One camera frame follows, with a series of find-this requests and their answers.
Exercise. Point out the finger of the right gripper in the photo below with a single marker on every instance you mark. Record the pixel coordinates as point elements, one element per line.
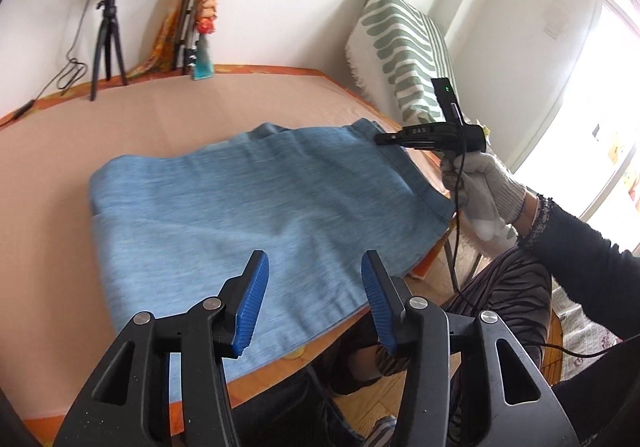
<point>392,139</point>

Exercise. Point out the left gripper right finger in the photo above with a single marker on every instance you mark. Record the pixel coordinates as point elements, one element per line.
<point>471,365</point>

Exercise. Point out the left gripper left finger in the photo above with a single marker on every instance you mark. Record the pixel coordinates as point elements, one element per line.
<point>125,401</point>

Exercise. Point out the light blue denim pants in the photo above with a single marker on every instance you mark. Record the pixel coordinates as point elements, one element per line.
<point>169,232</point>

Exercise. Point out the right forearm dark sleeve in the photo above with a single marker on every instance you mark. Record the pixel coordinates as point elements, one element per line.
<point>593,271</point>

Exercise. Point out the right hand white glove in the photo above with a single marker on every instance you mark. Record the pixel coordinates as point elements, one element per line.
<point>489,196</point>

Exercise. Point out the green white patterned cushion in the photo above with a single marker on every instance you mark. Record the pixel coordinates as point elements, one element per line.
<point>394,53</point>

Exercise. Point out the peach fleece blanket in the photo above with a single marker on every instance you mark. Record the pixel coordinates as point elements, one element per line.
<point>75,166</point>

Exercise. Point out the orange haired doll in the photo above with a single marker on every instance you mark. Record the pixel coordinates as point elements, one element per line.
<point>205,19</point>

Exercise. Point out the silver folded tripod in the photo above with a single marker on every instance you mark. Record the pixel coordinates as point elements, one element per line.
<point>183,43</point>

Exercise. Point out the orange patterned scarf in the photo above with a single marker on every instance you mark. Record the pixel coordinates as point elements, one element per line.
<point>160,58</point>

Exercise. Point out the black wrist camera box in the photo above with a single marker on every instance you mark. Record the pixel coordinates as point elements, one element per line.
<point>447,100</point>

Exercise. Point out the black ring light tripod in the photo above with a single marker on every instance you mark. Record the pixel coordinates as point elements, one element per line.
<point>107,41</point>

